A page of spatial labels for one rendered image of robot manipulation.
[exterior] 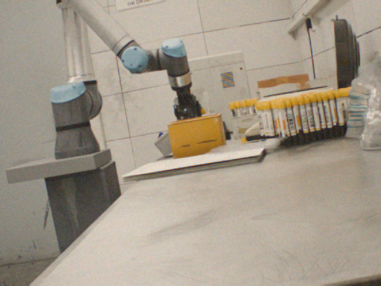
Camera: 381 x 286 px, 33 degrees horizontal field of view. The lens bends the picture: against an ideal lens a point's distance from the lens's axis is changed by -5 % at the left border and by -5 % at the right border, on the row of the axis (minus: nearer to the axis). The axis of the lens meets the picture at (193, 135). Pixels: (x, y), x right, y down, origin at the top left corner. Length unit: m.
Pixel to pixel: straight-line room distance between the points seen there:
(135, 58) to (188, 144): 0.43
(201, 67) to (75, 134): 0.66
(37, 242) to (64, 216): 1.96
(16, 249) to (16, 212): 0.23
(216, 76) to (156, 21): 1.41
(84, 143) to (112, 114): 1.81
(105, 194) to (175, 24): 1.98
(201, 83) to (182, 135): 0.83
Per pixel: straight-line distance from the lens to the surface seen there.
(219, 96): 2.50
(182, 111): 2.23
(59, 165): 1.98
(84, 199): 2.04
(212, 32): 3.83
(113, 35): 2.06
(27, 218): 4.01
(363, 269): 0.51
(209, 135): 1.68
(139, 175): 1.44
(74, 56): 2.23
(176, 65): 2.15
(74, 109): 2.07
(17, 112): 3.95
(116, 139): 3.88
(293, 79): 2.88
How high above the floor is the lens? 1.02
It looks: 3 degrees down
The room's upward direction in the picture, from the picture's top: 10 degrees counter-clockwise
